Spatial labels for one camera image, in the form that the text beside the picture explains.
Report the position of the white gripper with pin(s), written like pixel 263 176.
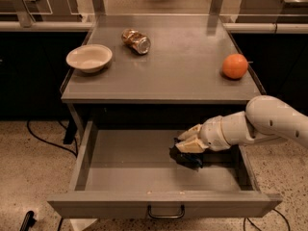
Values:
pixel 212 132

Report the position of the blue rxbar wrapper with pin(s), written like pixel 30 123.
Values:
pixel 190 160

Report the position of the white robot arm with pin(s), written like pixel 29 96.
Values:
pixel 265 120

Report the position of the grey open top drawer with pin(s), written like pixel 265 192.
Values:
pixel 118 173

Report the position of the orange fruit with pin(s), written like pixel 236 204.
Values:
pixel 235 66

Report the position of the grey cabinet table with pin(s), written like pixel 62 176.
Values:
pixel 177 84

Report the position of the lying metal can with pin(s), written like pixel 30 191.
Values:
pixel 136 41

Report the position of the white ceramic bowl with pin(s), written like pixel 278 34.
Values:
pixel 89 58

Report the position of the black object on floor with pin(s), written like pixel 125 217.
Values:
pixel 28 222

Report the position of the black drawer handle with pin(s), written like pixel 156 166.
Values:
pixel 166 213

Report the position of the white horizontal rail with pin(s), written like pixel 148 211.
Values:
pixel 238 28

